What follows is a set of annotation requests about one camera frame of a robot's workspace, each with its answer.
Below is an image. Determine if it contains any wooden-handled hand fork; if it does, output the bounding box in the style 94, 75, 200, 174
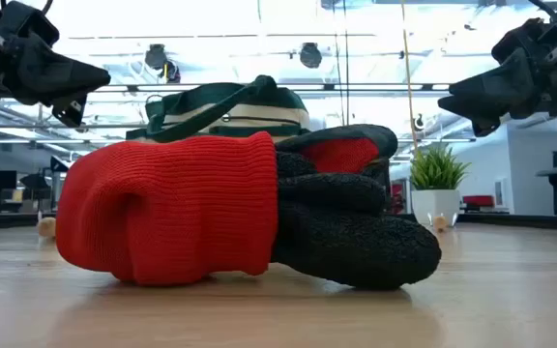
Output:
36, 216, 58, 239

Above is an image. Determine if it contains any red and black garden glove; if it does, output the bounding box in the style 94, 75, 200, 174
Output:
55, 124, 443, 291

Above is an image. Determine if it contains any cream and green gardening bag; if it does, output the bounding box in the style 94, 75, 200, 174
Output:
126, 74, 311, 145

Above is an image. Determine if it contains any red cushioned seat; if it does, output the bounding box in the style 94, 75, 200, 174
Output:
461, 194, 496, 209

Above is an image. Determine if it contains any green plant in white pot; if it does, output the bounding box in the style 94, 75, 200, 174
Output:
408, 143, 472, 227

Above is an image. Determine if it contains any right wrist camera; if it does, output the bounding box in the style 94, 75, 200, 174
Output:
490, 17, 548, 63

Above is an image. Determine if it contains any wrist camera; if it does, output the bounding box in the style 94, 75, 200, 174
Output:
0, 0, 61, 49
490, 17, 548, 63

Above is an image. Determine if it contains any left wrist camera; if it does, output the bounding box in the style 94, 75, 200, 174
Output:
0, 0, 61, 49

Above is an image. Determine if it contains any black ceiling cable reel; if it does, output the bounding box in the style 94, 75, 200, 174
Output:
299, 42, 324, 70
143, 43, 170, 72

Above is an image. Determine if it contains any long yellow cable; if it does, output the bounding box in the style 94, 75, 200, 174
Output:
399, 0, 421, 156

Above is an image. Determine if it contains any black cable with loop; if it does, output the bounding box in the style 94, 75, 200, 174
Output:
331, 0, 352, 127

